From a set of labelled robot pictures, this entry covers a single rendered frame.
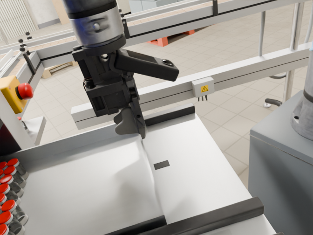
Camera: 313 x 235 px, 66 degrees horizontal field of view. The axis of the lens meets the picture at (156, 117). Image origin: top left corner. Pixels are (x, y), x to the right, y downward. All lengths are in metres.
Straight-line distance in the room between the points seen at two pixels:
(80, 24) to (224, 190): 0.33
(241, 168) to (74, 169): 1.27
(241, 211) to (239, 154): 1.37
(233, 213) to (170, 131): 0.24
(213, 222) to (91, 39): 0.31
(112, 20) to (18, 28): 7.51
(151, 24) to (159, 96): 0.42
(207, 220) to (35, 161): 0.40
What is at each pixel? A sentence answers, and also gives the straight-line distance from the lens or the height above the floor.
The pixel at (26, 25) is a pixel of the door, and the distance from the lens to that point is 7.89.
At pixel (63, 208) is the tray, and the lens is 0.48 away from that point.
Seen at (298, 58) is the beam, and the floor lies 0.50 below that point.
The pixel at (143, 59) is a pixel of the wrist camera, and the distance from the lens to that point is 0.42.
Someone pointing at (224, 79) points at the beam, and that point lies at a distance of 1.54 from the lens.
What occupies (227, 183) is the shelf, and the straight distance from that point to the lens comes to 0.43.
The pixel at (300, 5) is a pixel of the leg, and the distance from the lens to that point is 1.68.
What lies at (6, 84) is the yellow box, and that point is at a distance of 0.65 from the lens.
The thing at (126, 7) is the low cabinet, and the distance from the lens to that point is 6.46.
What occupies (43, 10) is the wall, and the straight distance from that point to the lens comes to 8.02.
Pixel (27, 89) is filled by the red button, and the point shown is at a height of 1.00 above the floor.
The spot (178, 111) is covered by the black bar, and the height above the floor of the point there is 0.90.
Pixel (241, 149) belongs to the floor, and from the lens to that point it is 1.77.
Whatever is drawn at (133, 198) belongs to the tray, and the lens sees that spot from 0.43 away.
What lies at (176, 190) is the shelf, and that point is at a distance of 0.43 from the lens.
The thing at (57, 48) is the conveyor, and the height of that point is 0.92.
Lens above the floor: 1.21
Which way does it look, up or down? 34 degrees down
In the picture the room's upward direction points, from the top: 13 degrees counter-clockwise
